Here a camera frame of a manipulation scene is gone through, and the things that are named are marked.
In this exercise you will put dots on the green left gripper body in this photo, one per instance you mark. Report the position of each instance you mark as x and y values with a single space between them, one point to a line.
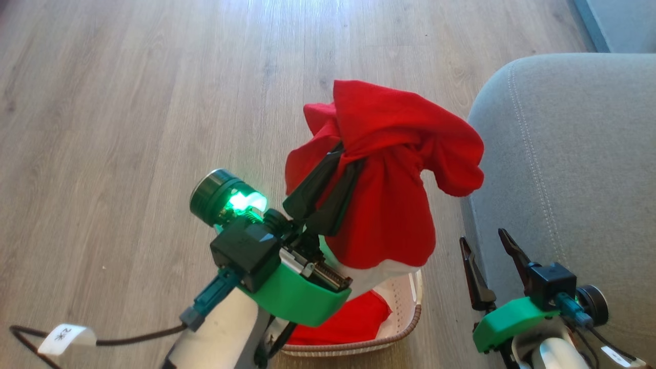
297 302

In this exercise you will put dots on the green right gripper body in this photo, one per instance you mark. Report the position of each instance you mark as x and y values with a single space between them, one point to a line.
507 320

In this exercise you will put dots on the black left cylinder green light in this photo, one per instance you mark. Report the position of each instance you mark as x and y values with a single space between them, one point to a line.
212 197

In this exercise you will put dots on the red garment with stitched hem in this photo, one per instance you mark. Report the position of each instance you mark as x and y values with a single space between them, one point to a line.
353 320

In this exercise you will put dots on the grey rug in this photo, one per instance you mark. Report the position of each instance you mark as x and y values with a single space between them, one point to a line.
622 23

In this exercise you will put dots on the grey fabric sofa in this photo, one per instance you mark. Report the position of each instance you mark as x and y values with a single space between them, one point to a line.
569 169

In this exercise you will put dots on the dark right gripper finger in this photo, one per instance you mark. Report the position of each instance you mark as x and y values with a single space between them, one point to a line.
476 282
517 259

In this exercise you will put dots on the black right cylinder green light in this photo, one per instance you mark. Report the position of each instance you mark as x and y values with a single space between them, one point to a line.
594 305

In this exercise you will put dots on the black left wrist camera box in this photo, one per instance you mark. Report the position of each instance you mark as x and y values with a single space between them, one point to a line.
246 251

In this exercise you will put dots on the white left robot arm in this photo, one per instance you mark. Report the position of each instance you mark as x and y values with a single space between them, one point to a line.
220 338

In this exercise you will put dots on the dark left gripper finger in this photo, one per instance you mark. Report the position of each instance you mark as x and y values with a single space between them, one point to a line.
338 200
315 182

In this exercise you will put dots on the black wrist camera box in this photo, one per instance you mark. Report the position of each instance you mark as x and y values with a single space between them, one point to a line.
553 284
246 251

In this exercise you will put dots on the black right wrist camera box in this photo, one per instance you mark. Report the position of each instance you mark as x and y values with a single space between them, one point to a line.
553 284

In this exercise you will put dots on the white woven laundry basket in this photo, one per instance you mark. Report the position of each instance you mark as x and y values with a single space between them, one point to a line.
402 312

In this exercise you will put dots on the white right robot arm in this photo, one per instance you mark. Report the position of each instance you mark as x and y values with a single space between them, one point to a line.
556 356

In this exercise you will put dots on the red and white garment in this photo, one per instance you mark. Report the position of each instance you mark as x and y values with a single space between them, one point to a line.
389 169

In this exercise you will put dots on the black cylinder green light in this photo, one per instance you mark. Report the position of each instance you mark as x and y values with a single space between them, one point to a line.
212 197
594 305

